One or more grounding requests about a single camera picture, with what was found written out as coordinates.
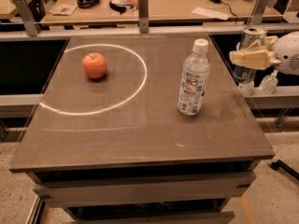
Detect silver blue redbull can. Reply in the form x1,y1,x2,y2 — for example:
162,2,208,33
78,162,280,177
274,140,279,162
233,26,266,83

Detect small clear bottle left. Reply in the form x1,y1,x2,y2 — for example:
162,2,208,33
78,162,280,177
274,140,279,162
238,80,254,97

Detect black stand leg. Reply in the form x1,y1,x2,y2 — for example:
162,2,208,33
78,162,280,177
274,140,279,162
270,160,299,181

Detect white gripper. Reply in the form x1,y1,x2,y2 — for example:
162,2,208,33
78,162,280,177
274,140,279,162
229,32,299,76

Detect metal bracket middle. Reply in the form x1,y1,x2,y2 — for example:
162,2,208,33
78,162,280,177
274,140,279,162
138,0,149,34

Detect clear plastic water bottle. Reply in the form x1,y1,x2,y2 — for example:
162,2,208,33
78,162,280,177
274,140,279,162
178,39,210,116

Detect small clear bottle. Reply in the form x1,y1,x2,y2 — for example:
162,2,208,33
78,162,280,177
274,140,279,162
259,70,278,94
238,80,254,97

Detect metal bracket left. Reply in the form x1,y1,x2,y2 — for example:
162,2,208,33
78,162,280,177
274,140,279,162
13,0,40,36

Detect grey upper drawer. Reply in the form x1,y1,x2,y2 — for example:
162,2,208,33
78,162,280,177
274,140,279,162
34,171,255,207

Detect small paper card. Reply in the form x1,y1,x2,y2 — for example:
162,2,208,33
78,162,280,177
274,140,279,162
50,5,77,16

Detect metal bracket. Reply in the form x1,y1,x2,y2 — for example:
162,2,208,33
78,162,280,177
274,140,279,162
247,0,269,26
138,0,149,34
13,0,40,36

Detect small clear bottle right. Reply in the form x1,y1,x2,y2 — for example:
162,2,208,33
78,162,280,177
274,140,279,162
259,70,278,94

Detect red apple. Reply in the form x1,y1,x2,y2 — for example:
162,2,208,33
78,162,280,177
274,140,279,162
81,52,107,79

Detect metal bracket right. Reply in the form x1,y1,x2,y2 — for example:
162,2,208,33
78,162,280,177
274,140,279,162
247,0,269,26

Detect black sunglasses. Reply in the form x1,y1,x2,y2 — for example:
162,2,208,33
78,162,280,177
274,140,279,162
109,1,126,14

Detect white paper sheet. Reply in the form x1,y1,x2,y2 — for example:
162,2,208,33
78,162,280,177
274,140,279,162
192,7,230,21

